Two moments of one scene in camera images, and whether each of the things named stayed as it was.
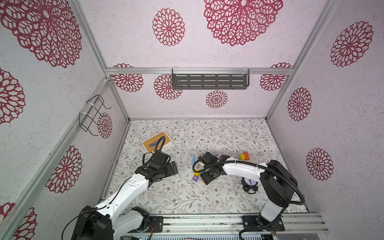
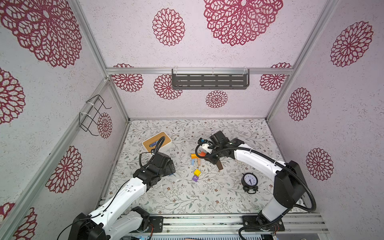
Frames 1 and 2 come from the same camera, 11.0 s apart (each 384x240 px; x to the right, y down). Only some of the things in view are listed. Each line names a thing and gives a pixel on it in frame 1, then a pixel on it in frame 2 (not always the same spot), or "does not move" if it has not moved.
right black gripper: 204,178 -> 210,160
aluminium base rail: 189,224 does not move
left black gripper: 170,171 does not move
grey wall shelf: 210,78 does not move
